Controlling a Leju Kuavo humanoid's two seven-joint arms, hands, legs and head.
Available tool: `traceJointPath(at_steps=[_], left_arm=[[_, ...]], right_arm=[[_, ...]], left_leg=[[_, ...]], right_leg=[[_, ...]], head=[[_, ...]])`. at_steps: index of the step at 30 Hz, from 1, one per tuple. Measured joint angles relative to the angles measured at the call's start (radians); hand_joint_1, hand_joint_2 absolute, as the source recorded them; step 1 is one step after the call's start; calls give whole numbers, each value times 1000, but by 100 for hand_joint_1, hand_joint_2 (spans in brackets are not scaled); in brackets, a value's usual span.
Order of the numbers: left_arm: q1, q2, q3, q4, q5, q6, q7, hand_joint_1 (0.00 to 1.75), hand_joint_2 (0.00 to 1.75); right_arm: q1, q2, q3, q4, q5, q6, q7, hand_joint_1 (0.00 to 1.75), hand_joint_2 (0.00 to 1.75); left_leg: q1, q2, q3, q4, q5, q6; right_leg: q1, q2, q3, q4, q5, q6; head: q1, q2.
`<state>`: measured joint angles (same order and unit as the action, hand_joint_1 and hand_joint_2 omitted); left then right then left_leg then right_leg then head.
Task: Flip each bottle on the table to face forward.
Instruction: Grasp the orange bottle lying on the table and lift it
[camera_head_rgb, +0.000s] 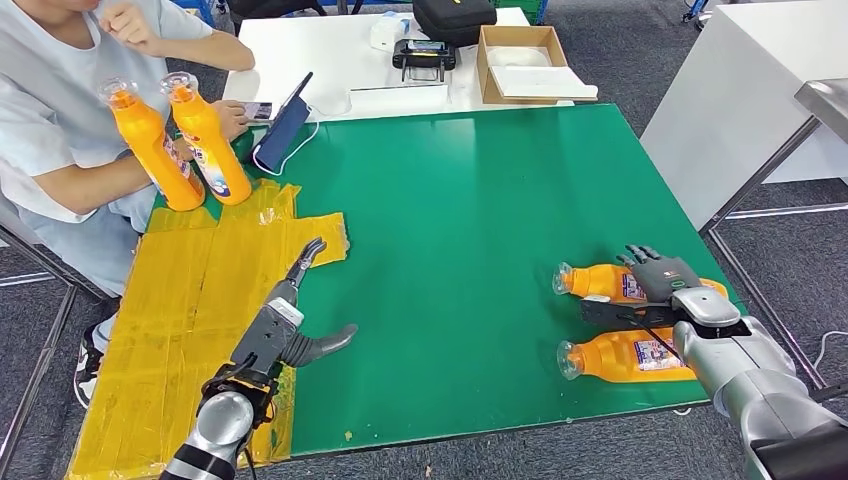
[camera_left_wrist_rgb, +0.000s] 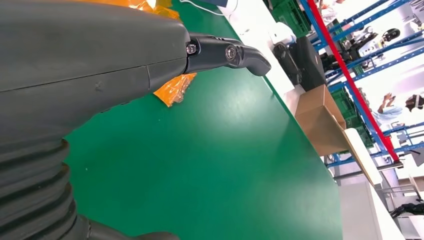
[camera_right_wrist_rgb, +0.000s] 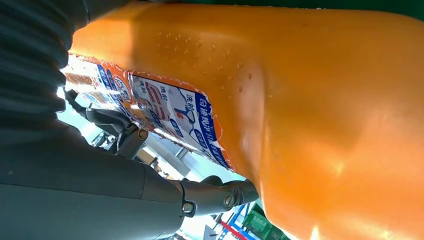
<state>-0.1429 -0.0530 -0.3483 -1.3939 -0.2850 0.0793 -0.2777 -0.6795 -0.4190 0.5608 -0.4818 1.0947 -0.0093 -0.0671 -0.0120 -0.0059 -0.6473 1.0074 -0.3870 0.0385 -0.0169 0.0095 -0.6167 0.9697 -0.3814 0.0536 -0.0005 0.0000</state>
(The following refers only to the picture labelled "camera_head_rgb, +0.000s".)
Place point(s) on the person's right hand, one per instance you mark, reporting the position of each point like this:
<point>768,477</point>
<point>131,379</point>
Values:
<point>232,119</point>

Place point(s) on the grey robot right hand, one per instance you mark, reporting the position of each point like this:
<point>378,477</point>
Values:
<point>662,275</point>

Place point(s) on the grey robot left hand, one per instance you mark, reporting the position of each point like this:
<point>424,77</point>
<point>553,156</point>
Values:
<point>285,295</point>

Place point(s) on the person's left hand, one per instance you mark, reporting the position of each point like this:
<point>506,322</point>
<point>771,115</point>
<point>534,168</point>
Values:
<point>132,26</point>

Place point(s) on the smartphone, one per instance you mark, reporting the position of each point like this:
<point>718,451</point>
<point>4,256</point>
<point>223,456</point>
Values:
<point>260,111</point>

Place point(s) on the orange detergent bottle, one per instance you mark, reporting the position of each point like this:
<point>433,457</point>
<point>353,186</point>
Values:
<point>609,361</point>
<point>142,139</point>
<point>218,166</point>
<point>596,281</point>

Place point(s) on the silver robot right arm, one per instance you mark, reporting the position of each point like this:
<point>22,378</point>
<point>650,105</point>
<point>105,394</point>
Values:
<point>742,371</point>

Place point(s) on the person's right forearm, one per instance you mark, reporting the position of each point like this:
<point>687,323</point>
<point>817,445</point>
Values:
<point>93,189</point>

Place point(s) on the person's left forearm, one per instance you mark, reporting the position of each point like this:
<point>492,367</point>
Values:
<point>205,56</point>

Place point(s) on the tablet in blue case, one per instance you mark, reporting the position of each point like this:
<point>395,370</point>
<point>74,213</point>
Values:
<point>285,136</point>

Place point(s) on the person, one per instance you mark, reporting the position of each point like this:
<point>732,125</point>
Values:
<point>53,99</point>

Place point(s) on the yellow taped sheet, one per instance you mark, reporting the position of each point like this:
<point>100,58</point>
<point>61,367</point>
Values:
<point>166,318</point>

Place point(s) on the large white table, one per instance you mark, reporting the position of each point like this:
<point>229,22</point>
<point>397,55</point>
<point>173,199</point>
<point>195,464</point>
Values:
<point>729,99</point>

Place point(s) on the black handheld controller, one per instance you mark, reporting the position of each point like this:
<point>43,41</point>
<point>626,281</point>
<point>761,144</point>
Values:
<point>424,58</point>

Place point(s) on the green top table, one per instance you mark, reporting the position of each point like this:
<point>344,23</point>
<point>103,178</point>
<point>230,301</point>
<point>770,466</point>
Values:
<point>464,199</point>

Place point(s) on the dark metal floor bar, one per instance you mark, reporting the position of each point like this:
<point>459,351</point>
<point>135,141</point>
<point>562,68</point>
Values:
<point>831,391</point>

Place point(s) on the white folded sheet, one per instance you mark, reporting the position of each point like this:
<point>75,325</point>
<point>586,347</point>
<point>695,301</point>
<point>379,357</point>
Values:
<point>540,84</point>

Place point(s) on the black zip case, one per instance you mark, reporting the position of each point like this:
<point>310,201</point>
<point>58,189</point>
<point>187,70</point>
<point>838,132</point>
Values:
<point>454,21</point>

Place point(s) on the cardboard box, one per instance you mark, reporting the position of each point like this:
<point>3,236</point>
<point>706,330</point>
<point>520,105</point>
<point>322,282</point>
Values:
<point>485,67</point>

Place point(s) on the white plastic bag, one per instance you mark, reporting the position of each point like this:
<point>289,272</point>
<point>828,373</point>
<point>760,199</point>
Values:
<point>523,56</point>

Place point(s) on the blue wheeled item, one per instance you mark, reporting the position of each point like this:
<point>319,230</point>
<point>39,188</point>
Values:
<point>696,8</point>

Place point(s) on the green plastic crate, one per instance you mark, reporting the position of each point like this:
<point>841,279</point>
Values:
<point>526,6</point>

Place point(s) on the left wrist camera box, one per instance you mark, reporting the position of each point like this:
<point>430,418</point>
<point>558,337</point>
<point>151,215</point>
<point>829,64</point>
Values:
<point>265,338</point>

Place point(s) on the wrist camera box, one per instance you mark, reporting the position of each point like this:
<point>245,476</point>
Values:
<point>629,314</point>
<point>265,338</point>

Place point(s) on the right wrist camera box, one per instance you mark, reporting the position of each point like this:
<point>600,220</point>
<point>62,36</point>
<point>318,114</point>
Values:
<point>629,314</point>

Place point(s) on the steel table frame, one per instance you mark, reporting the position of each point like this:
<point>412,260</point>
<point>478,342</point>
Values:
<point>828,106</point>

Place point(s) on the grey metal leg frame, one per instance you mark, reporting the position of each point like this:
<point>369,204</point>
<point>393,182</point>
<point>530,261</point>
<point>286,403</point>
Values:
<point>36,374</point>

